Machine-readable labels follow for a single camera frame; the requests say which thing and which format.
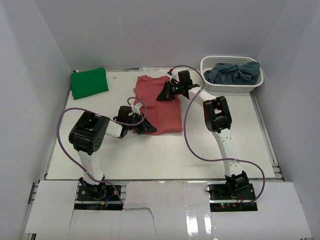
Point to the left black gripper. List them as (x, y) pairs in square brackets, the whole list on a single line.
[(146, 127)]

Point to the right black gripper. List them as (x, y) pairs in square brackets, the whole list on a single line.
[(166, 94)]

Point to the red t shirt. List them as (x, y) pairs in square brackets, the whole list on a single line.
[(165, 116)]

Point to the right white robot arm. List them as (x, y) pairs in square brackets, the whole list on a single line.
[(218, 120)]

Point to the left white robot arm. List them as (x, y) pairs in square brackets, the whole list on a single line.
[(88, 134)]

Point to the white plastic basket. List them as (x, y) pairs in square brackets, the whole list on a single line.
[(209, 62)]

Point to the blue t shirt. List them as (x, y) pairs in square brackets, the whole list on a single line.
[(233, 74)]

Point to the folded green t shirt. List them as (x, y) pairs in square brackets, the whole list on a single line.
[(88, 83)]

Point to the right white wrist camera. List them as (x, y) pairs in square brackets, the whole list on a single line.
[(172, 74)]

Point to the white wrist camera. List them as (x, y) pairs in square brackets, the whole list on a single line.
[(172, 74), (136, 108)]

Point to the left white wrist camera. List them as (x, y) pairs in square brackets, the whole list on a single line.
[(136, 108)]

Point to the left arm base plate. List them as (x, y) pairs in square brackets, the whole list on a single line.
[(106, 200)]

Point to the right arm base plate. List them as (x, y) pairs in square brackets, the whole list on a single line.
[(222, 201)]

